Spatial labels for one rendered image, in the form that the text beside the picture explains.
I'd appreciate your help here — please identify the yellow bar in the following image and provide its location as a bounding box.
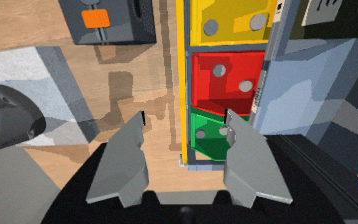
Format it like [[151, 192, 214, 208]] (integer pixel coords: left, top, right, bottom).
[[176, 0, 187, 163]]

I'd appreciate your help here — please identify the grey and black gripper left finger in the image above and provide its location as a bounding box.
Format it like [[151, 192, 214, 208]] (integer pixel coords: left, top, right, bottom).
[[40, 111, 149, 224]]

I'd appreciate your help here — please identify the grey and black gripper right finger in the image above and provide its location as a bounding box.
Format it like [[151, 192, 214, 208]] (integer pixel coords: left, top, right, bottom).
[[223, 108, 346, 224]]

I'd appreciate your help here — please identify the olive green case with orange latches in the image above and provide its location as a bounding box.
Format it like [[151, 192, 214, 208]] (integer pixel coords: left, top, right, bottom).
[[289, 0, 358, 40]]

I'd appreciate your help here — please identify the red bin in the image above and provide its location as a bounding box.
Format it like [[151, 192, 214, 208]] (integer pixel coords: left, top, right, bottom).
[[192, 50, 266, 116]]

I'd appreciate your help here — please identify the green open bin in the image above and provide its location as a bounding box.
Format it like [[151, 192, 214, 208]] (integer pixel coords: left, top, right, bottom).
[[190, 105, 230, 161]]

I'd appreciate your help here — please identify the yellow open bin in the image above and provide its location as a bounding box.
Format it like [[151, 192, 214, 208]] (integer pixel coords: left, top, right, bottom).
[[190, 0, 277, 46]]

